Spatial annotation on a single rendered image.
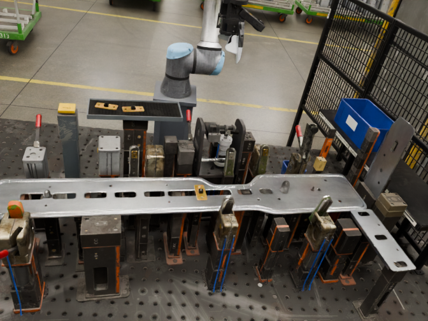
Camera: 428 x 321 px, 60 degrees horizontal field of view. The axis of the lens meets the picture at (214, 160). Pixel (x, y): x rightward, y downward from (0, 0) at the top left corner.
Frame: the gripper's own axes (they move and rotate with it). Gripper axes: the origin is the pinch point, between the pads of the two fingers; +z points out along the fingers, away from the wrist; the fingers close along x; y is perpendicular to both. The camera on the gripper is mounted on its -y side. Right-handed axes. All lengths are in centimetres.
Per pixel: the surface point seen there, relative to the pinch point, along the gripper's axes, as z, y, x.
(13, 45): 133, 160, -344
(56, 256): 73, 64, 27
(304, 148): 32.7, -34.4, 11.4
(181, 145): 36.1, 16.2, 5.4
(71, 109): 28, 58, -7
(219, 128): 26.2, 2.7, 7.8
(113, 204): 44, 42, 30
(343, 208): 44, -44, 36
